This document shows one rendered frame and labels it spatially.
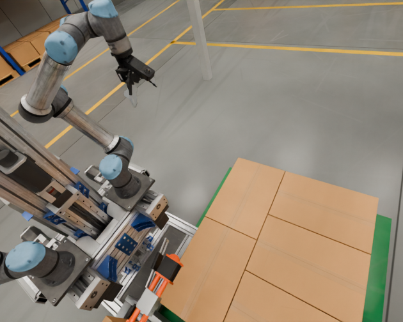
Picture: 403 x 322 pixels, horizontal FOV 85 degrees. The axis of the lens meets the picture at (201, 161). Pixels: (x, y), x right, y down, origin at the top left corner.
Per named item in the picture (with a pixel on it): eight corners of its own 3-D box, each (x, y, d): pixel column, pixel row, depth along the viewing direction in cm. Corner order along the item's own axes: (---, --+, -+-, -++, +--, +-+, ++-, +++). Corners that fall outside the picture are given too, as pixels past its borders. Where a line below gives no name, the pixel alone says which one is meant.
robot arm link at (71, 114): (119, 171, 125) (15, 103, 90) (125, 151, 135) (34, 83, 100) (134, 164, 120) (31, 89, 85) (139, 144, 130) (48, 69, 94)
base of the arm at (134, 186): (111, 193, 127) (102, 183, 120) (128, 173, 134) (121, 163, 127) (128, 202, 120) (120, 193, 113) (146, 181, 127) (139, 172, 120)
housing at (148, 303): (152, 317, 83) (147, 316, 79) (139, 306, 86) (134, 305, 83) (162, 298, 86) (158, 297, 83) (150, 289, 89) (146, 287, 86)
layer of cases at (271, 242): (323, 416, 117) (345, 443, 87) (175, 308, 162) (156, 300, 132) (357, 223, 173) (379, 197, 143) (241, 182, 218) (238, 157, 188)
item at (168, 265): (173, 285, 88) (169, 282, 84) (158, 275, 92) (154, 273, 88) (183, 265, 92) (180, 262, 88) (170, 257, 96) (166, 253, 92)
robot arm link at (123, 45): (130, 32, 76) (114, 44, 72) (136, 46, 80) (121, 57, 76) (116, 32, 80) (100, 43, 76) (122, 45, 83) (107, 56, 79)
